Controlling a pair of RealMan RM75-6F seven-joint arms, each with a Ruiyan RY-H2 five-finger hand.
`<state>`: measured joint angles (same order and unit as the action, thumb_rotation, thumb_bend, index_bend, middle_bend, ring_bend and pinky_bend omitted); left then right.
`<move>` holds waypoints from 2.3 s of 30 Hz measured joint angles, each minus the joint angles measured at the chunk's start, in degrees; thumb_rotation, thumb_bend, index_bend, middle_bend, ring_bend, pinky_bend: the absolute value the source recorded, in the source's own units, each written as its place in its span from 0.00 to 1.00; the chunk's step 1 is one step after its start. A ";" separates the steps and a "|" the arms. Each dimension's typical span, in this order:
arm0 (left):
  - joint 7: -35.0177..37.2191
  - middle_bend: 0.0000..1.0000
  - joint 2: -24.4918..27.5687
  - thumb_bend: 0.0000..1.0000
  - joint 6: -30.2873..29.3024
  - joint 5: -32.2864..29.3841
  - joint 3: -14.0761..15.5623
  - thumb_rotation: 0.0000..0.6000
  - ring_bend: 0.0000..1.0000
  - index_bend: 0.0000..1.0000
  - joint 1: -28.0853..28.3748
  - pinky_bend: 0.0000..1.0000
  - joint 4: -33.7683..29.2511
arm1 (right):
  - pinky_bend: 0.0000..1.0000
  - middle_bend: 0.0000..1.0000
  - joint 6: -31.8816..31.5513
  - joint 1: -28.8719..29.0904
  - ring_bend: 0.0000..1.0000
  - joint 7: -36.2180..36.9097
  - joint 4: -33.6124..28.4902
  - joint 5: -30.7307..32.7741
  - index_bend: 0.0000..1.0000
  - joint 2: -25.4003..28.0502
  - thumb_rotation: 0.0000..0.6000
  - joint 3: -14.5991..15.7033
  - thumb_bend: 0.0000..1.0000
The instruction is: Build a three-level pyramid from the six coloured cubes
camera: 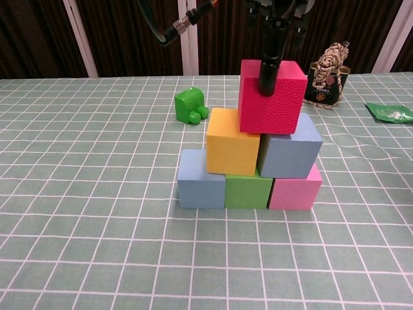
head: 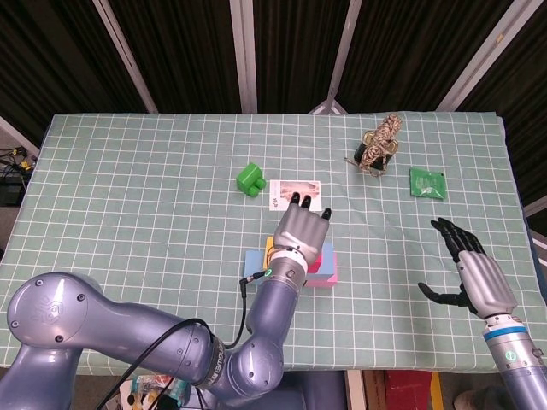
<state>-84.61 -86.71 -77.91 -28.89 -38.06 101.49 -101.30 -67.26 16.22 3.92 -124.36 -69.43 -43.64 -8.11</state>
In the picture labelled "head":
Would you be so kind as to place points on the white picture card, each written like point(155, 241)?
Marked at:
point(280, 192)

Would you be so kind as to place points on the brown rounded object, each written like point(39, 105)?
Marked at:
point(474, 399)

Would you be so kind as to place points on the dark brown curtain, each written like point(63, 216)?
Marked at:
point(192, 51)

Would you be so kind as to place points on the black electronics box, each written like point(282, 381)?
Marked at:
point(8, 194)

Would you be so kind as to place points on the blue cube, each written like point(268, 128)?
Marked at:
point(328, 258)
point(255, 262)

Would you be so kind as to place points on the red box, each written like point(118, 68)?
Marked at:
point(406, 388)

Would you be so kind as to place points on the teal snack packet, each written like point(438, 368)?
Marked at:
point(177, 386)

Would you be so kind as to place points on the white table leg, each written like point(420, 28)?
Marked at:
point(354, 390)

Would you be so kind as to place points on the green checkered tablecloth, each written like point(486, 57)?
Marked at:
point(128, 171)

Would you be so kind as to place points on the green plastic toy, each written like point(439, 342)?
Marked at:
point(249, 179)

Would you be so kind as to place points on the green foil packet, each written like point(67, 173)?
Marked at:
point(427, 183)

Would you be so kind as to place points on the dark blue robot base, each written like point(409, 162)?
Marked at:
point(316, 393)

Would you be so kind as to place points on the yellow cube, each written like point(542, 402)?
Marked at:
point(269, 247)

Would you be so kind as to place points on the dark green gift box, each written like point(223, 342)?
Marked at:
point(382, 162)

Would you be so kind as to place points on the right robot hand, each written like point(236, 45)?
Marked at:
point(483, 282)

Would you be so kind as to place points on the pink cube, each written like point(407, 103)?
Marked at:
point(320, 282)

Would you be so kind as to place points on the grey post foot bracket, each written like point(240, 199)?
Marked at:
point(327, 107)

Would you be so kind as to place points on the yellow panel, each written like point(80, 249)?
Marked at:
point(436, 390)

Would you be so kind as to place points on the white double frame post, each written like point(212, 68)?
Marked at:
point(244, 55)

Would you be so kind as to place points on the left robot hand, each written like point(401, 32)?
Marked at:
point(299, 232)

